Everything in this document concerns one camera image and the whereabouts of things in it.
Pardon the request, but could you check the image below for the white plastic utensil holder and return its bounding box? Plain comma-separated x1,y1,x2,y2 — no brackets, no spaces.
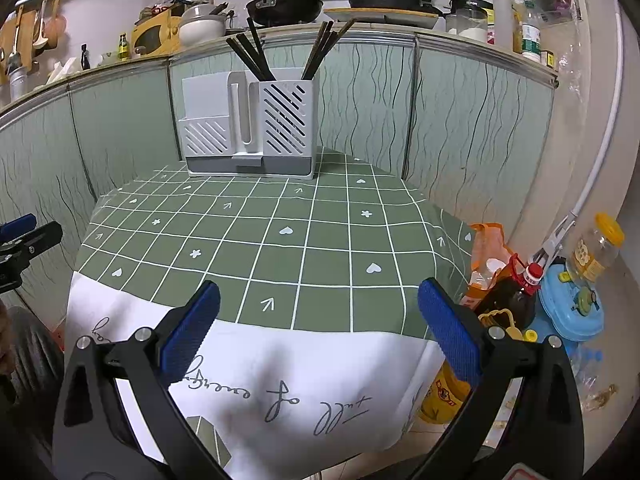
180,71,321,181

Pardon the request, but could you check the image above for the metal canister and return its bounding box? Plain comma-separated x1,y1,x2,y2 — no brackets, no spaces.
7,67,29,102

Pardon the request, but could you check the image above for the wooden cutting board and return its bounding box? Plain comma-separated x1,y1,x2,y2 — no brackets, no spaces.
0,7,36,86

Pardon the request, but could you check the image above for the white pot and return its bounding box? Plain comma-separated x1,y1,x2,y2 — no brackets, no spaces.
179,4,227,45

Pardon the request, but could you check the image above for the green checked tablecloth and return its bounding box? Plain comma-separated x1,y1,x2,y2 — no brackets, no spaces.
65,146,476,480

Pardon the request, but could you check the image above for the blue plastic container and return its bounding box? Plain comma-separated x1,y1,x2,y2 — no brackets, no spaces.
537,260,606,343

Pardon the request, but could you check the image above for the orange bag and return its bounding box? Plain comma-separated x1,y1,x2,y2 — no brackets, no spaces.
467,222,518,306

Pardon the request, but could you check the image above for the white folded packet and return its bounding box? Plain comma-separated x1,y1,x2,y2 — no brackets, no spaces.
47,59,81,84

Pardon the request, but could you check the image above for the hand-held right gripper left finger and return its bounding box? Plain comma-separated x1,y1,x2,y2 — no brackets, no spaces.
52,280,233,480

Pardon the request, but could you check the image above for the clear container with white powder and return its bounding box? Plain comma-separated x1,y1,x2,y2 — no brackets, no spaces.
457,10,488,43

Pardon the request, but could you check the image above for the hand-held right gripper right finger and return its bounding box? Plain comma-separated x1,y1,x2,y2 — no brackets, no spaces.
410,276,586,480

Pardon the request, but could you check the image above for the white pipe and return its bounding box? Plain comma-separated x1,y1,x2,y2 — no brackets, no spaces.
570,0,627,221

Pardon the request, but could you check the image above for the white squeeze bottle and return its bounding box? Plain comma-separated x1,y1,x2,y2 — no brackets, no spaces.
492,0,515,53

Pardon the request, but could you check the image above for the black wok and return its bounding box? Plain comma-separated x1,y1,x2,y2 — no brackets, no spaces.
230,0,325,26

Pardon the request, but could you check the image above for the glass jar with yellow lid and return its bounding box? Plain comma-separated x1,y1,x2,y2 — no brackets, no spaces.
565,212,626,286

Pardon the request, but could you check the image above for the yellow cooking oil bottle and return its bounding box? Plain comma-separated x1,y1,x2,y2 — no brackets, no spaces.
417,310,539,426

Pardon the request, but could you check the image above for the person's left hand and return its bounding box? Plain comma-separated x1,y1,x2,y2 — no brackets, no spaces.
0,305,14,377

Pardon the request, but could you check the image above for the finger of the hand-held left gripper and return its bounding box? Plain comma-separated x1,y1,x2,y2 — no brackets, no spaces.
0,220,64,267
0,213,38,242

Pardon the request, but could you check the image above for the person's grey trouser leg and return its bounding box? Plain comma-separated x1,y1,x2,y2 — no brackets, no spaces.
0,305,68,461

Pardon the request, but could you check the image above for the white plastic clip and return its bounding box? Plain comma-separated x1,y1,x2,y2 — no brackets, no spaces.
530,210,577,272

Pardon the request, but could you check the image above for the black kitchen appliance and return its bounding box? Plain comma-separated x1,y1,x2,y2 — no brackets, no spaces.
449,0,495,16

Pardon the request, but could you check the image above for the dark bottle with red cap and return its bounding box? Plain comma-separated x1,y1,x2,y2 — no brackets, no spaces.
475,255,546,332

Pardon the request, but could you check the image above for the bottle with green label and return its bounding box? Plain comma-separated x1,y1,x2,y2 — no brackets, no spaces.
521,7,542,58

